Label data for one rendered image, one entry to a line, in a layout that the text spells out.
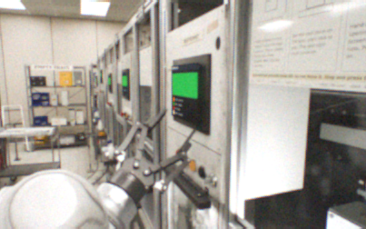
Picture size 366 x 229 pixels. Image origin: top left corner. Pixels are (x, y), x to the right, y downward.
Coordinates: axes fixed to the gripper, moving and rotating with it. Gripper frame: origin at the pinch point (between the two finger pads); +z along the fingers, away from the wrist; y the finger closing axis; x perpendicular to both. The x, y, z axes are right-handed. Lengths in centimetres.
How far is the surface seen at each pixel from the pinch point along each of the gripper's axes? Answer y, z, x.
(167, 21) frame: 27, 42, 6
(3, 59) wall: 494, 230, 519
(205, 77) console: 0.9, 11.8, -8.6
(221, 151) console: -12.2, 0.9, -2.5
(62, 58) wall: 400, 331, 511
